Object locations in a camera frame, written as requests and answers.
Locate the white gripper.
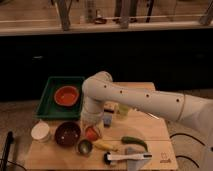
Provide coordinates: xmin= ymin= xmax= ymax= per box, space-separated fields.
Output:
xmin=81 ymin=109 xmax=104 ymax=138

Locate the red orange apple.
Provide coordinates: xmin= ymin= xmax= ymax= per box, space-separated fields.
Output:
xmin=85 ymin=127 xmax=99 ymax=141

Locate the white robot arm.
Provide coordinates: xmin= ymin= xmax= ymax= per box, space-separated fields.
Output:
xmin=81 ymin=71 xmax=213 ymax=171

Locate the small metal cup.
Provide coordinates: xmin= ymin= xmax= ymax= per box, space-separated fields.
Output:
xmin=77 ymin=139 xmax=93 ymax=156

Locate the green plastic cup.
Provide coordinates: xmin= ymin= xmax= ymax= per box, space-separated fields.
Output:
xmin=118 ymin=104 xmax=130 ymax=117

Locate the white paper cup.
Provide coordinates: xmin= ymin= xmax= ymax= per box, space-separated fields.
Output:
xmin=31 ymin=122 xmax=51 ymax=142

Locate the yellow banana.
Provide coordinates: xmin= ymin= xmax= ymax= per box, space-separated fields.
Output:
xmin=93 ymin=139 xmax=117 ymax=152

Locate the blue sponge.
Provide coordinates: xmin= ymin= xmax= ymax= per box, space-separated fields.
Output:
xmin=103 ymin=114 xmax=112 ymax=127

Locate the black rectangular block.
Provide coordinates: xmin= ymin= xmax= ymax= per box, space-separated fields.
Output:
xmin=104 ymin=103 xmax=116 ymax=113

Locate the dark maroon bowl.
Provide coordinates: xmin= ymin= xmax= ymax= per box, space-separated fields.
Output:
xmin=54 ymin=122 xmax=81 ymax=147

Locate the green chili pepper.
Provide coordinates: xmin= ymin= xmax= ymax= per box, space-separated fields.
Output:
xmin=121 ymin=136 xmax=148 ymax=151

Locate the green plastic tray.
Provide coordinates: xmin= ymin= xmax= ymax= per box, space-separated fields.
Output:
xmin=36 ymin=76 xmax=84 ymax=120

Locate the orange bowl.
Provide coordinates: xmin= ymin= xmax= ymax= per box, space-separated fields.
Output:
xmin=54 ymin=86 xmax=79 ymax=107

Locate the grey cloth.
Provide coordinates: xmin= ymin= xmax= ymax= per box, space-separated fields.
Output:
xmin=125 ymin=147 xmax=152 ymax=171

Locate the black stand at left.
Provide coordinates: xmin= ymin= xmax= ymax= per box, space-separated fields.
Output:
xmin=0 ymin=131 xmax=14 ymax=171

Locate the white handled brush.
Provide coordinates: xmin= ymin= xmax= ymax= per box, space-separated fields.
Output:
xmin=103 ymin=152 xmax=152 ymax=165

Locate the black cable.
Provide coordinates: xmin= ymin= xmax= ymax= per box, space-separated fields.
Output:
xmin=169 ymin=132 xmax=208 ymax=148

